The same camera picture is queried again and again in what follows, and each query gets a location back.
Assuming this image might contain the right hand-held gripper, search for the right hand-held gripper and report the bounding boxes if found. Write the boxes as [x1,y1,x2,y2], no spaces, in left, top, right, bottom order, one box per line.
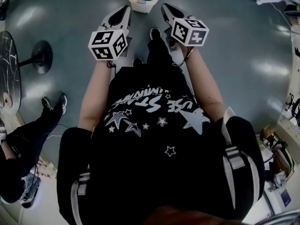
[161,3,210,49]

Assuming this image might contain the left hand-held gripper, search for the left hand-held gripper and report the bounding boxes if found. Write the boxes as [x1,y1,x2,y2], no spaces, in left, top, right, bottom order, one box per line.
[88,5,132,62]

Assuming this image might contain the person's left forearm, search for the person's left forearm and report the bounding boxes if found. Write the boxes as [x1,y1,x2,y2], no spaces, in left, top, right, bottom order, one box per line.
[78,60,118,132]

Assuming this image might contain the person's right forearm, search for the person's right forearm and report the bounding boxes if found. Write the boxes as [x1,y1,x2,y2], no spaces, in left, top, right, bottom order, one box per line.
[177,47,224,122]

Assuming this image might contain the person's right shoe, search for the person's right shoe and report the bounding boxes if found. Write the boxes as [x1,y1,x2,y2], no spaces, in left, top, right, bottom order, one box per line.
[150,27,163,41]

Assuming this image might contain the person's black trousers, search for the person's black trousers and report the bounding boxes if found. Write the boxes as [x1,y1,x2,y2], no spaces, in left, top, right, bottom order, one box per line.
[146,37,174,74]

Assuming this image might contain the black round table base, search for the black round table base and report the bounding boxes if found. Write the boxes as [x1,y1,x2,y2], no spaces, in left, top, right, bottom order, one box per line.
[17,40,53,75]

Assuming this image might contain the round black marble table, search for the round black marble table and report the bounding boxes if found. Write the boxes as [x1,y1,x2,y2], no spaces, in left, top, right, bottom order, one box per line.
[0,30,22,114]

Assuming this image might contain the person's black star-print shirt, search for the person's black star-print shirt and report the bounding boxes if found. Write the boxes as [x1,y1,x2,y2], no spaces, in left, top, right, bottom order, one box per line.
[56,66,266,225]

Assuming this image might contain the black clamp stand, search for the black clamp stand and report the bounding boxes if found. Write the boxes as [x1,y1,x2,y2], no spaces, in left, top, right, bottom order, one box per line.
[286,92,300,117]

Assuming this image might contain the brown cardboard box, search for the brown cardboard box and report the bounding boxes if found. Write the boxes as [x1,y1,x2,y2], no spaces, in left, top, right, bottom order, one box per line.
[259,125,278,141]

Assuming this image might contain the clear plastic bag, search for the clear plastic bag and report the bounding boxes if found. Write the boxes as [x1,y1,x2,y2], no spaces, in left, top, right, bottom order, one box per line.
[19,172,42,209]

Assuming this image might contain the blue booklet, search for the blue booklet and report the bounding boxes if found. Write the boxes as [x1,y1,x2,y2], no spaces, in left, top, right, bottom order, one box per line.
[278,187,293,208]

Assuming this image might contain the thin white cable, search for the thin white cable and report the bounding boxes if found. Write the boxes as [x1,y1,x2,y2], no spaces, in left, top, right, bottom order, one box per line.
[269,1,295,31]

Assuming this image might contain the grey webbing strap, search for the grey webbing strap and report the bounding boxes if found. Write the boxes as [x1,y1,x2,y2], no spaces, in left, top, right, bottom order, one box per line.
[224,146,246,171]
[76,172,91,197]

